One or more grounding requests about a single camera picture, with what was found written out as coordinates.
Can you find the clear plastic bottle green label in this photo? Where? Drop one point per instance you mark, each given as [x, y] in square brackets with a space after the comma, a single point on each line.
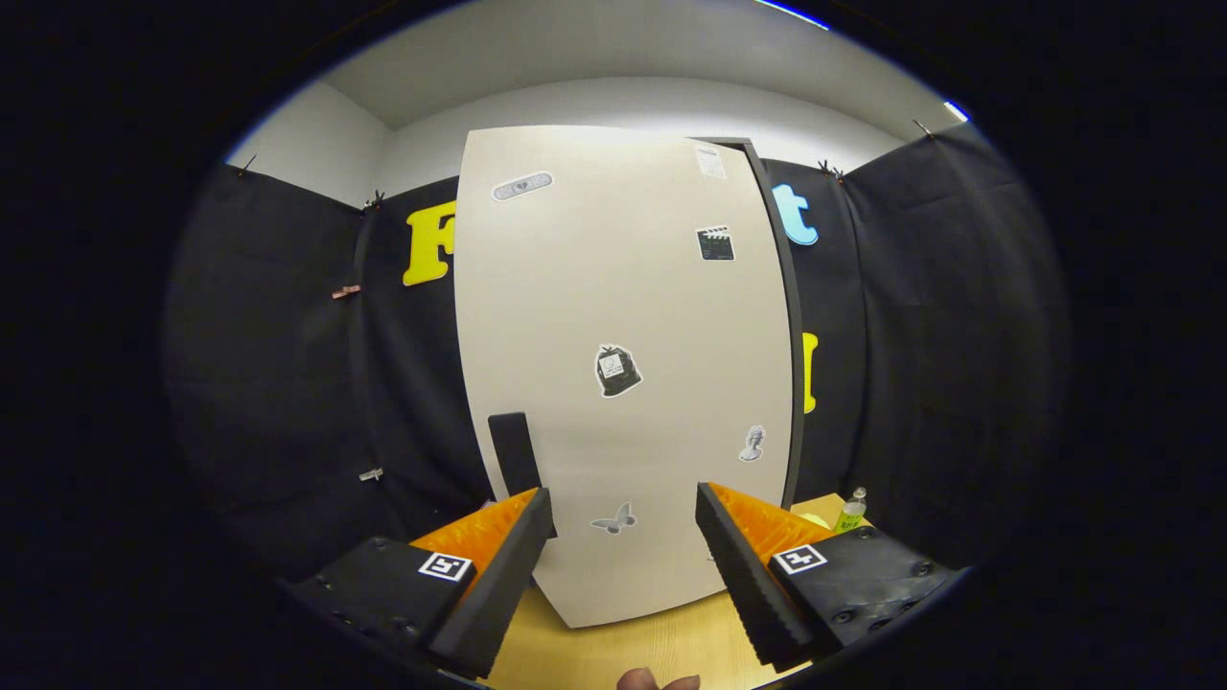
[850, 511]

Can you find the beige shoe cabinet door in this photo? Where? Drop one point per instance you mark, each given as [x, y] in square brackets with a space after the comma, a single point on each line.
[623, 287]

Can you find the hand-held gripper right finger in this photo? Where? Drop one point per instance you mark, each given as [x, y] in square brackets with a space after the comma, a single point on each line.
[743, 585]

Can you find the dark grey shoe cabinet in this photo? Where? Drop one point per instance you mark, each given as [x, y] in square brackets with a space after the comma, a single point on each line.
[797, 383]

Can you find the pale yellow object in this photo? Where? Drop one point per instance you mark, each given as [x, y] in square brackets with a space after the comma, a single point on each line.
[815, 519]

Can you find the black backdrop cloth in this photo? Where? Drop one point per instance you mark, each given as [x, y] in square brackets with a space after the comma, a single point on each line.
[939, 335]

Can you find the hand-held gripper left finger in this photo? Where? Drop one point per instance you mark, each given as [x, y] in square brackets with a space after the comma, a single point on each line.
[498, 585]

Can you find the long ceiling light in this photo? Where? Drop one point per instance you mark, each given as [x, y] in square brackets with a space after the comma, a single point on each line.
[791, 11]

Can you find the small ceiling light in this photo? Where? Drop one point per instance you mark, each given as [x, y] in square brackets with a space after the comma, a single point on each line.
[956, 110]

